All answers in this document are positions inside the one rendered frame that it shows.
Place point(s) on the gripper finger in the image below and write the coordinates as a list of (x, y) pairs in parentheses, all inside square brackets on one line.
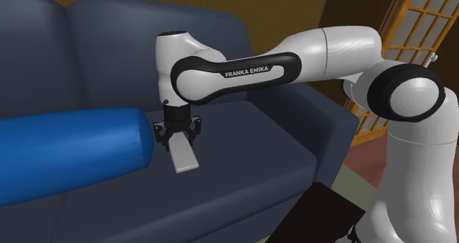
[(159, 134), (194, 128)]

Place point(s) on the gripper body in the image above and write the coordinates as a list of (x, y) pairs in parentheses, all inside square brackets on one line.
[(176, 116)]

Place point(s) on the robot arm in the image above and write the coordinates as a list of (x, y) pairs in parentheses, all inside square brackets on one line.
[(358, 48)]

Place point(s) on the grey flat remote control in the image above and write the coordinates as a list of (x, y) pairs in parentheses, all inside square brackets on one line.
[(183, 152)]

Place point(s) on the dark blue sofa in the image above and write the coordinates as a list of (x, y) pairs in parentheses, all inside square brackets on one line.
[(251, 170)]

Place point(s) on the blue bolster cushion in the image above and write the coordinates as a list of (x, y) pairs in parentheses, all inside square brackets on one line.
[(71, 152)]

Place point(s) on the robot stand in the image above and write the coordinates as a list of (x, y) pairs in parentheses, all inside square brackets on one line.
[(319, 217)]

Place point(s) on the wooden lattice screen door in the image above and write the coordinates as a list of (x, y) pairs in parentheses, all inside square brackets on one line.
[(412, 27)]

